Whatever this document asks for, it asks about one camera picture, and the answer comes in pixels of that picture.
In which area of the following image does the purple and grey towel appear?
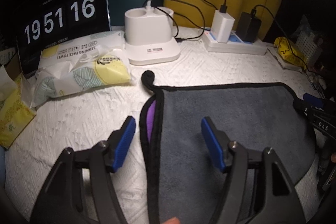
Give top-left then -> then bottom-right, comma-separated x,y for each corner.
139,71 -> 316,223

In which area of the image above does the person's hand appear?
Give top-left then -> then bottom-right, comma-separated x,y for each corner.
162,217 -> 181,224

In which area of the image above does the white lattice basket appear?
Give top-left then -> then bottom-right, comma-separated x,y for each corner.
295,26 -> 322,67

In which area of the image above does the white embossed tablecloth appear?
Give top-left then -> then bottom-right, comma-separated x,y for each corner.
5,27 -> 316,219

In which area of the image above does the yellow plastic bag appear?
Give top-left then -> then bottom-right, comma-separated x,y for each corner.
274,37 -> 306,69

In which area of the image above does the yellow tissue box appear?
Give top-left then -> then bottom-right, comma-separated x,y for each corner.
0,66 -> 36,149

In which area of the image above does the white power strip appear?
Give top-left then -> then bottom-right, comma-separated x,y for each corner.
202,31 -> 267,56

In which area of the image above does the black power adapter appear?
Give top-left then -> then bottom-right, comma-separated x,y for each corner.
236,9 -> 261,43

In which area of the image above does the cleaning face towel pack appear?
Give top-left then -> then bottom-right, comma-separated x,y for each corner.
32,30 -> 133,107

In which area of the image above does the white desk lamp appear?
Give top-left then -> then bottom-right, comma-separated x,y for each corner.
125,0 -> 181,66

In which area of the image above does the tablet showing flip clock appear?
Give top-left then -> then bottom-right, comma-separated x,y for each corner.
17,0 -> 110,77

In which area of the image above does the black adapter cable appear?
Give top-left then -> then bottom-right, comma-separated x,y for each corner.
250,4 -> 316,75

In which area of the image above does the white wall charger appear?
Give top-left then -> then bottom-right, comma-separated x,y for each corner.
211,10 -> 235,43

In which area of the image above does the black lamp cable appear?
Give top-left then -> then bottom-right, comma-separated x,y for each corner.
142,0 -> 206,43

